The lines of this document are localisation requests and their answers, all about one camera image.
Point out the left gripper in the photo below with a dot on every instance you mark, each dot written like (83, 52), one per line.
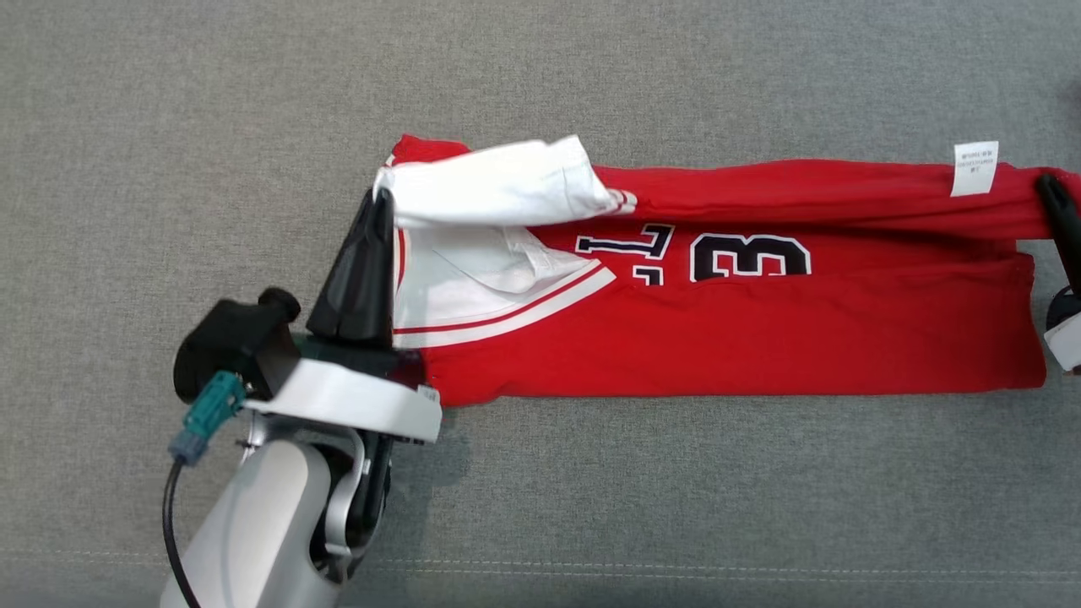
(355, 393)

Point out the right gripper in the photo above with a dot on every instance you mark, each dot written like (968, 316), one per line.
(1066, 338)

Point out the red white numbered jersey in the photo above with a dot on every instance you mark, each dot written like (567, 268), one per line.
(718, 329)

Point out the grey fabric sofa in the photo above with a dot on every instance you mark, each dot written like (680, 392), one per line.
(540, 507)

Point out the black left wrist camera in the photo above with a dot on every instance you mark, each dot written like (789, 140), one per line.
(228, 342)

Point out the teal left camera connector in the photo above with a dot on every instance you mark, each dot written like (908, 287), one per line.
(207, 418)

